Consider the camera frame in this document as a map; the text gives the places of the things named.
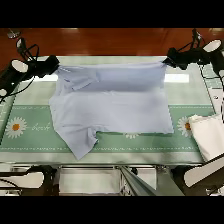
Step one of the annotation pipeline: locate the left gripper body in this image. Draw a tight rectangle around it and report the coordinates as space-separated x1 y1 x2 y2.
32 54 61 79

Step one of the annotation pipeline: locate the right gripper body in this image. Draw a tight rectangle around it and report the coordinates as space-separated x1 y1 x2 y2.
162 47 202 71

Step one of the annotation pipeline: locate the light blue shirt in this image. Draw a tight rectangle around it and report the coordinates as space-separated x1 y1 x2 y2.
48 61 175 161

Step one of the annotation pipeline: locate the white garment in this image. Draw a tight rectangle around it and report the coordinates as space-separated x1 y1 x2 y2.
187 113 224 162

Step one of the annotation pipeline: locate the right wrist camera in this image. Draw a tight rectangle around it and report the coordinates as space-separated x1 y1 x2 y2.
191 28 203 48

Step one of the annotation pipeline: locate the silver frame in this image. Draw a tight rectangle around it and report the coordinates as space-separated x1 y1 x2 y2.
0 162 224 197

